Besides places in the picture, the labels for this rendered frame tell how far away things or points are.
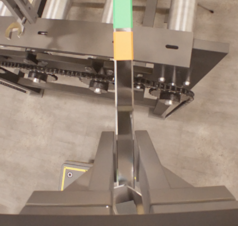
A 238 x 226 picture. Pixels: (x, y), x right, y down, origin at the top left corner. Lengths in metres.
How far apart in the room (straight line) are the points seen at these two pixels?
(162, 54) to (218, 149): 1.34
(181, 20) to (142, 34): 0.37
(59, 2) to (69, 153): 1.23
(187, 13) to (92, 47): 0.48
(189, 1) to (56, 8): 0.58
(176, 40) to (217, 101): 1.30
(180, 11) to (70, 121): 1.29
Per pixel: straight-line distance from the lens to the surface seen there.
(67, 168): 1.37
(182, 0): 0.85
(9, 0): 0.47
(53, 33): 0.51
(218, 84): 1.74
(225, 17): 2.07
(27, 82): 1.57
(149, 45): 0.43
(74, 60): 0.73
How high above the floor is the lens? 1.55
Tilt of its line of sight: 78 degrees down
